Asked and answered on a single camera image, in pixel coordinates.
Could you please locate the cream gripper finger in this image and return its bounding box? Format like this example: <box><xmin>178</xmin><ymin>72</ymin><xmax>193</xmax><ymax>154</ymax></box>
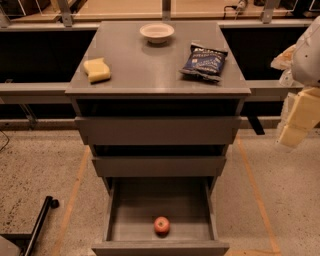
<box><xmin>277</xmin><ymin>87</ymin><xmax>320</xmax><ymax>148</ymax></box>
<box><xmin>270</xmin><ymin>45</ymin><xmax>296</xmax><ymax>70</ymax></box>

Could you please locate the red apple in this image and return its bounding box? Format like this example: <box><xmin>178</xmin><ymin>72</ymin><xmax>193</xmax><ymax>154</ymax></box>
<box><xmin>153</xmin><ymin>216</ymin><xmax>170</xmax><ymax>235</ymax></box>

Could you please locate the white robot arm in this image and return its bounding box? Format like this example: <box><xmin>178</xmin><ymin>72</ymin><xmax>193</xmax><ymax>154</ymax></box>
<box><xmin>271</xmin><ymin>17</ymin><xmax>320</xmax><ymax>151</ymax></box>

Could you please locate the grey drawer cabinet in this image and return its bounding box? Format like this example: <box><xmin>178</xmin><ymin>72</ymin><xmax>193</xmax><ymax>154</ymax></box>
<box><xmin>64</xmin><ymin>20</ymin><xmax>252</xmax><ymax>194</ymax></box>

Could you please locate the grey open bottom drawer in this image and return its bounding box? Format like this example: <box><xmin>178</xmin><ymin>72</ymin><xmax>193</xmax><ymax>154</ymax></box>
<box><xmin>92</xmin><ymin>177</ymin><xmax>229</xmax><ymax>256</ymax></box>

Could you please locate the grey top drawer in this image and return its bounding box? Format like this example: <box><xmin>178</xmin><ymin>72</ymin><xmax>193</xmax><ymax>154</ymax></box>
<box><xmin>75</xmin><ymin>117</ymin><xmax>241</xmax><ymax>145</ymax></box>

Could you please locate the grey middle drawer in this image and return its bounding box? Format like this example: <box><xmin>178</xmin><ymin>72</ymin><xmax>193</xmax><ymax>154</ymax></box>
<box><xmin>92</xmin><ymin>156</ymin><xmax>226</xmax><ymax>177</ymax></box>

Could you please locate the clear sanitizer bottle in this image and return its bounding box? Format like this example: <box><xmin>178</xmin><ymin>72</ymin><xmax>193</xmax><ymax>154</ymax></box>
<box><xmin>279</xmin><ymin>69</ymin><xmax>294</xmax><ymax>87</ymax></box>

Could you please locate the blue chip bag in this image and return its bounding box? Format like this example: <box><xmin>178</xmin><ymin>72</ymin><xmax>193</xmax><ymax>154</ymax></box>
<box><xmin>179</xmin><ymin>43</ymin><xmax>228</xmax><ymax>82</ymax></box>

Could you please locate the white bowl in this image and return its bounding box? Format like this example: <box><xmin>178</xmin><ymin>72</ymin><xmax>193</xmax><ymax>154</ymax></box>
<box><xmin>140</xmin><ymin>23</ymin><xmax>175</xmax><ymax>44</ymax></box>

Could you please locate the yellow sponge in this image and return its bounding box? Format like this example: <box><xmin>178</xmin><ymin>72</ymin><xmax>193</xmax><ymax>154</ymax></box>
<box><xmin>83</xmin><ymin>58</ymin><xmax>111</xmax><ymax>83</ymax></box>

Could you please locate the black chair leg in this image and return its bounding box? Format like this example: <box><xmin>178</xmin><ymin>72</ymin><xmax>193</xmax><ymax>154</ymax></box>
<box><xmin>23</xmin><ymin>196</ymin><xmax>59</xmax><ymax>256</ymax></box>

